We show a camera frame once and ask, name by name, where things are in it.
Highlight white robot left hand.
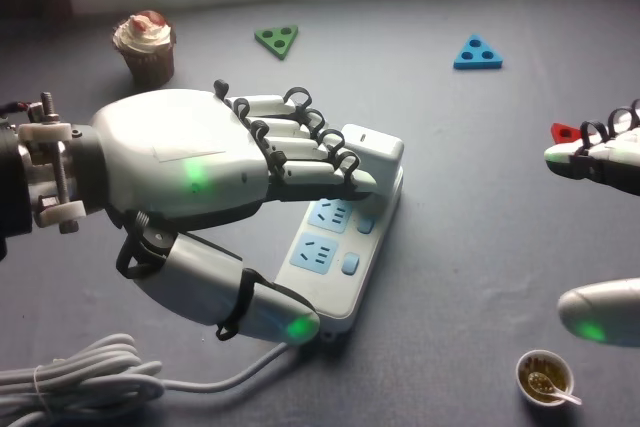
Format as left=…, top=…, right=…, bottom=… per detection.
left=88, top=79, right=380, bottom=347

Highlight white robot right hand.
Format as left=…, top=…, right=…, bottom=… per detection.
left=543, top=96, right=640, bottom=348

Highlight white power strip blue sockets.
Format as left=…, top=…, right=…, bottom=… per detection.
left=273, top=166, right=405, bottom=337

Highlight white power adapter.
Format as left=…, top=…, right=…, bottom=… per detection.
left=342, top=122, right=405, bottom=204

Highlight toy chocolate cupcake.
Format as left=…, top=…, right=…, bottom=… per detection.
left=111, top=9, right=178, bottom=87

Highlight small white spoon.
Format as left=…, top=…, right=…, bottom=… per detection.
left=527, top=371, right=584, bottom=407

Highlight small white bowl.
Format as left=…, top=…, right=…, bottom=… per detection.
left=515, top=349, right=575, bottom=406

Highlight green triangle block three holes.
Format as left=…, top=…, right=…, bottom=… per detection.
left=253, top=24, right=300, bottom=61

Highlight grey table cloth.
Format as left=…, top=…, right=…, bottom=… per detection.
left=0, top=0, right=640, bottom=427

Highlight red triangle block three holes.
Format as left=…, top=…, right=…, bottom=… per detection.
left=550, top=121, right=584, bottom=146

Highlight blue triangle block three holes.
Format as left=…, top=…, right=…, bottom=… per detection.
left=452, top=33, right=504, bottom=71

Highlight white power strip cable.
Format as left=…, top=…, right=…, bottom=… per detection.
left=0, top=332, right=302, bottom=427

